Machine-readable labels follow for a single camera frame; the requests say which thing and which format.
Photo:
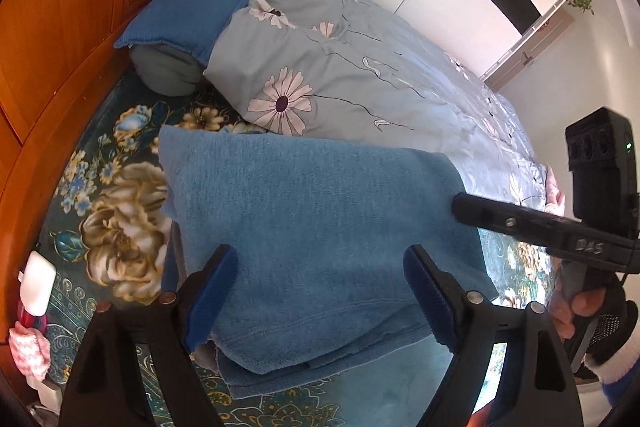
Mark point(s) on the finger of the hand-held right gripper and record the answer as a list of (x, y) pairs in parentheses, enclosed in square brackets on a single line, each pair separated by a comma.
[(505, 219)]

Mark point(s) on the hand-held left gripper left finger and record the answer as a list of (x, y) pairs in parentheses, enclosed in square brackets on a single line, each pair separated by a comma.
[(215, 297)]

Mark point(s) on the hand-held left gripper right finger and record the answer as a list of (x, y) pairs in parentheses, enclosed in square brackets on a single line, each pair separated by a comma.
[(430, 302)]

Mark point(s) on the blue fleece garment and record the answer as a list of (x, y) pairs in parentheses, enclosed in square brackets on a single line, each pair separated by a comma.
[(320, 227)]

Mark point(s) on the person's right forearm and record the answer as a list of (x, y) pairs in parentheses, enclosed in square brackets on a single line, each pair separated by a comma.
[(612, 372)]

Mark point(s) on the person's right hand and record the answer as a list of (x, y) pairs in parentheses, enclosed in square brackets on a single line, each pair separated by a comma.
[(612, 322)]

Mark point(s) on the pale pink cloth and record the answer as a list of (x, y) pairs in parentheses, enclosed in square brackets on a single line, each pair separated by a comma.
[(552, 192)]

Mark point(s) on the teal floral blanket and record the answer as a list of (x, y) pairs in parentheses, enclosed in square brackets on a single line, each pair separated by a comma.
[(125, 217)]

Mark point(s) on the light blue floral quilt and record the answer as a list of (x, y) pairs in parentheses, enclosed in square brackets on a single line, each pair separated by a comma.
[(400, 97)]

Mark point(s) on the pink knitted cloth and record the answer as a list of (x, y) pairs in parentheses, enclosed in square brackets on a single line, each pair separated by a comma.
[(30, 349)]

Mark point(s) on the grey pillow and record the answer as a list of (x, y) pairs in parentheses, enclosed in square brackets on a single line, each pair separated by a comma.
[(165, 69)]

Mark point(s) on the wooden headboard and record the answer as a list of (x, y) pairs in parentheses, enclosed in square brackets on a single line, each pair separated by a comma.
[(75, 7)]

